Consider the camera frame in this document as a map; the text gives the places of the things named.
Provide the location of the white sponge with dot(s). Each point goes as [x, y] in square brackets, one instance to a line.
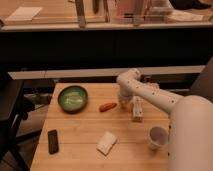
[106, 142]

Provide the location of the metal post right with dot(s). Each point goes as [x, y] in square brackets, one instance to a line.
[137, 13]

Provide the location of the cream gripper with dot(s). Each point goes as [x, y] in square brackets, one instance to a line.
[124, 101]

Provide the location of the white cup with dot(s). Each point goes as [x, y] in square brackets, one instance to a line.
[157, 138]

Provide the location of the metal post left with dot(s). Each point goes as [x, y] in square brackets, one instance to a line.
[80, 13]

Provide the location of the white paper sheet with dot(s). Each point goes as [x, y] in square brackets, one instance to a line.
[24, 14]

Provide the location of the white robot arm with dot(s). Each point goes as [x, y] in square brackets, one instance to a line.
[190, 145]

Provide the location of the metal post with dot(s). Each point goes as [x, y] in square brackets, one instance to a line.
[80, 13]
[137, 13]

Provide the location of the white bottle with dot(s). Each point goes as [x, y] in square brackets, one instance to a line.
[137, 111]

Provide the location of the green bowl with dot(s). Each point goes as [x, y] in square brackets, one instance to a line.
[73, 98]

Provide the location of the black chair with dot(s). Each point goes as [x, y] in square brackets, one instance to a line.
[14, 107]

